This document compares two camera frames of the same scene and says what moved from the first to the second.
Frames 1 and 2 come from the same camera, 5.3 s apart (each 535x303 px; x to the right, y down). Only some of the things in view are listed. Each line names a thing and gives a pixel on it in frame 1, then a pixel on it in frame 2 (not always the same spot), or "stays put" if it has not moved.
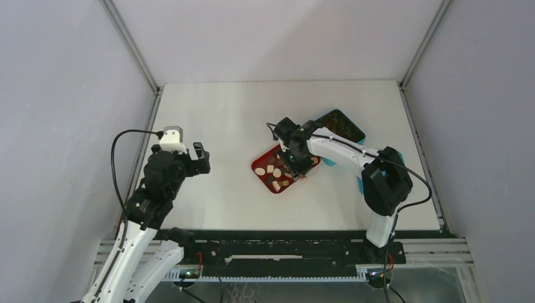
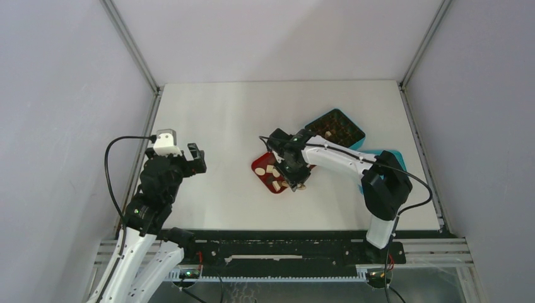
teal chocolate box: [334, 121] stays put
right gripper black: [296, 170] -> [293, 180]
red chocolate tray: [272, 171] stays put
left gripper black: [196, 166] stays put
